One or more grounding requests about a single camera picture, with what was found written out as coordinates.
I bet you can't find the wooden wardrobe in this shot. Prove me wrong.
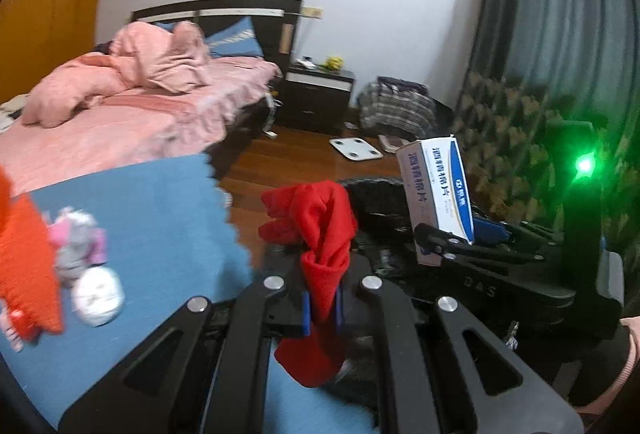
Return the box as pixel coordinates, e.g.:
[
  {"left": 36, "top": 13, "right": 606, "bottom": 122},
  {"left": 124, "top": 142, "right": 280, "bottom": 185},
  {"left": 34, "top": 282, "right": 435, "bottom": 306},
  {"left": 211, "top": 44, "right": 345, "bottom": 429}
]
[{"left": 0, "top": 0, "right": 117, "bottom": 105}]

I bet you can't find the dark wooden bed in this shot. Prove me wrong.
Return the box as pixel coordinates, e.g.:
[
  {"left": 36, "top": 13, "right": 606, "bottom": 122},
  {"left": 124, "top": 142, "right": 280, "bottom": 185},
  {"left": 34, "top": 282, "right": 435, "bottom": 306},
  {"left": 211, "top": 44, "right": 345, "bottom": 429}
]
[{"left": 0, "top": 0, "right": 306, "bottom": 195}]

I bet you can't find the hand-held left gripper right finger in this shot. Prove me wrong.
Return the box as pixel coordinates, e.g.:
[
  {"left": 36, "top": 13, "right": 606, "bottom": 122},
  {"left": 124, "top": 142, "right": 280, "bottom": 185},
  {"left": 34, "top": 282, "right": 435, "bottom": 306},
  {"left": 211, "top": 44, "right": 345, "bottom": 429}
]
[{"left": 335, "top": 274, "right": 586, "bottom": 434}]

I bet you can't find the orange foam fruit net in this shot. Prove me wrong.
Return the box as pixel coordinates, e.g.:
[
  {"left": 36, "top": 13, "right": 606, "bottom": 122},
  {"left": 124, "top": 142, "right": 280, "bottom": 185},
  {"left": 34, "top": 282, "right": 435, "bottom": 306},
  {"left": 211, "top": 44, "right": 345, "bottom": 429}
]
[{"left": 0, "top": 193, "right": 65, "bottom": 346}]

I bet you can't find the pink grey crumpled wrapper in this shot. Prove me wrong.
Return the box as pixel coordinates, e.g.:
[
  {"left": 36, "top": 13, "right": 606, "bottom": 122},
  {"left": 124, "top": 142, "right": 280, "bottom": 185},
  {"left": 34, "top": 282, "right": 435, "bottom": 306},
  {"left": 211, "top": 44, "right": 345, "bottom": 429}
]
[{"left": 45, "top": 208, "right": 108, "bottom": 285}]

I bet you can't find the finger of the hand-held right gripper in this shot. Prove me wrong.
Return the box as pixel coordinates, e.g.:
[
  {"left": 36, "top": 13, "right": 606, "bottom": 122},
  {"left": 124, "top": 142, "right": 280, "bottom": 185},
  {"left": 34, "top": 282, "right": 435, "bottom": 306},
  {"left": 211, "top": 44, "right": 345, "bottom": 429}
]
[
  {"left": 414, "top": 223, "right": 551, "bottom": 268},
  {"left": 472, "top": 211, "right": 561, "bottom": 249}
]

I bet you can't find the white red flat scale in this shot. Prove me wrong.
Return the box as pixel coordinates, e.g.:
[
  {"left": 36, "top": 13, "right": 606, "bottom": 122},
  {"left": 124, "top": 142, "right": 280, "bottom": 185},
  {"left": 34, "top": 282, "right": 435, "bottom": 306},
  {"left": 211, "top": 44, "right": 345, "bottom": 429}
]
[{"left": 378, "top": 134, "right": 416, "bottom": 153}]

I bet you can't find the white blue cardboard box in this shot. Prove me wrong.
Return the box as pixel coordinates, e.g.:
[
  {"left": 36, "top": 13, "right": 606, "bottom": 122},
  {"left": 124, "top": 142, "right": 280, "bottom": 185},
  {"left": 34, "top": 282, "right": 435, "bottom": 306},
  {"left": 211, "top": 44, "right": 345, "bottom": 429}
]
[{"left": 396, "top": 134, "right": 475, "bottom": 267}]

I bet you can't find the blue table cloth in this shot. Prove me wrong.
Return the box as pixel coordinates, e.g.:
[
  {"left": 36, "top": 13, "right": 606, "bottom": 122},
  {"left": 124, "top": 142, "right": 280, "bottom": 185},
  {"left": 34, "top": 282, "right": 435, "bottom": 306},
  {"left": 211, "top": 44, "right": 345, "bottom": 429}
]
[{"left": 0, "top": 153, "right": 381, "bottom": 434}]

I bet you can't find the white bathroom scale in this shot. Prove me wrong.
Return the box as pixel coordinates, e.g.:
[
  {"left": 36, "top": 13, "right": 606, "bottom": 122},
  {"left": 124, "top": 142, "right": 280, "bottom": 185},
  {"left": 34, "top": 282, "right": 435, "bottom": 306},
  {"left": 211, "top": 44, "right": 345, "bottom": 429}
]
[{"left": 329, "top": 137, "right": 385, "bottom": 161}]

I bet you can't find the blue pillow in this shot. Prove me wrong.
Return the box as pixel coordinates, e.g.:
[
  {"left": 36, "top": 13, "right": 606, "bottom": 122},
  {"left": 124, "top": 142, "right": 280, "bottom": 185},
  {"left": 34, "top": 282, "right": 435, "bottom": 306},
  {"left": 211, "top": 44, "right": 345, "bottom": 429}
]
[{"left": 202, "top": 16, "right": 264, "bottom": 59}]

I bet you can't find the red cloth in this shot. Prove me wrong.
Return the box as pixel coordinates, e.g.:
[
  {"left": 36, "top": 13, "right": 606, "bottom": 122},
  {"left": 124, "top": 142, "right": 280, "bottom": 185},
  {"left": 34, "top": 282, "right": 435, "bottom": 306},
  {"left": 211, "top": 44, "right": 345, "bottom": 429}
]
[{"left": 259, "top": 180, "right": 358, "bottom": 389}]

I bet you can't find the dark nightstand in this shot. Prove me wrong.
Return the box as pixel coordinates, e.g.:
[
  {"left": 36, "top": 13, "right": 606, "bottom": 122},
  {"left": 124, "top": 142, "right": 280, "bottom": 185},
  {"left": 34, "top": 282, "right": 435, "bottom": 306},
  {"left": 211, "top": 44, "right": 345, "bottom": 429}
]
[{"left": 276, "top": 64, "right": 357, "bottom": 135}]

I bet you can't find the grey floral curtain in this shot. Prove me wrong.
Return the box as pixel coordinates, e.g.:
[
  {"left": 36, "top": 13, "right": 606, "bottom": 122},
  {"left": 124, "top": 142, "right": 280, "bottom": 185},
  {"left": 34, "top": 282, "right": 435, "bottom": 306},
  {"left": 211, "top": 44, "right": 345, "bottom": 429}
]
[{"left": 452, "top": 0, "right": 640, "bottom": 255}]

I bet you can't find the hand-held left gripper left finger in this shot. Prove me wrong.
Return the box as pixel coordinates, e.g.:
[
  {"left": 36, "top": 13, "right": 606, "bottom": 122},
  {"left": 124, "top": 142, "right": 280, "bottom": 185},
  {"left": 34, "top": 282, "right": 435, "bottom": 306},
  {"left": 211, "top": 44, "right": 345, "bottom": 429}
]
[{"left": 57, "top": 274, "right": 313, "bottom": 434}]

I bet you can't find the person's right forearm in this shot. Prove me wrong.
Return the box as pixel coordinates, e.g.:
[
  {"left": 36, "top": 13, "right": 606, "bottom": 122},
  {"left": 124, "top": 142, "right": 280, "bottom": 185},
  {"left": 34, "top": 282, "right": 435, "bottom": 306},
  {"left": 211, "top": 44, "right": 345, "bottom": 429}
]
[{"left": 570, "top": 317, "right": 640, "bottom": 415}]

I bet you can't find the black trash bin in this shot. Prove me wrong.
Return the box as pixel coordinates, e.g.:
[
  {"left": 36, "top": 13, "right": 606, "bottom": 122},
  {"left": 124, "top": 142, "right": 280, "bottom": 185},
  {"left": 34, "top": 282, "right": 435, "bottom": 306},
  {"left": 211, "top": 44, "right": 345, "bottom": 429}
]
[{"left": 265, "top": 177, "right": 421, "bottom": 417}]

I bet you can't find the pink quilt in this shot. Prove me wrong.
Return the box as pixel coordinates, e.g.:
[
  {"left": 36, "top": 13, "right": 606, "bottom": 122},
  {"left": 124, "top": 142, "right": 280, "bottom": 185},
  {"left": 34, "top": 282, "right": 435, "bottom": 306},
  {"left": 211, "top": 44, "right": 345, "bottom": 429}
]
[{"left": 22, "top": 20, "right": 213, "bottom": 127}]

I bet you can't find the white tissue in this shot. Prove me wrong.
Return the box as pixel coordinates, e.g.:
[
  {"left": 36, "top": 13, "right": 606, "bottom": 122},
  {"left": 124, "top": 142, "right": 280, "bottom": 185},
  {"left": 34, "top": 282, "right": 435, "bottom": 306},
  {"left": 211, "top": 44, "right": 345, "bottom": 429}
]
[{"left": 71, "top": 267, "right": 126, "bottom": 327}]

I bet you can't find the plaid bag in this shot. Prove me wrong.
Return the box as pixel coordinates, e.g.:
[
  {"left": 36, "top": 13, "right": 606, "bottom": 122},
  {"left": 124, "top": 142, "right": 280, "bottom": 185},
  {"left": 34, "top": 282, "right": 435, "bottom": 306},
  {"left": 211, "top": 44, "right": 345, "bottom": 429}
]
[{"left": 359, "top": 75, "right": 437, "bottom": 140}]

